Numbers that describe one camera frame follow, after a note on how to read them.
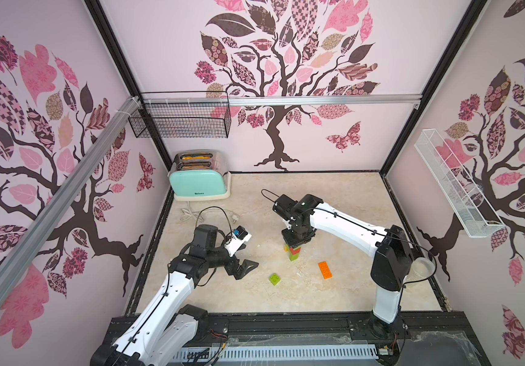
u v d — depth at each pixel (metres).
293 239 0.73
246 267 0.67
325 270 0.87
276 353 0.70
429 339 0.72
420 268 0.80
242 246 0.67
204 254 0.60
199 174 1.01
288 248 0.75
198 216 1.01
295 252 0.87
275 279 0.83
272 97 0.93
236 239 0.66
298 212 0.60
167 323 0.48
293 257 0.89
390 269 0.46
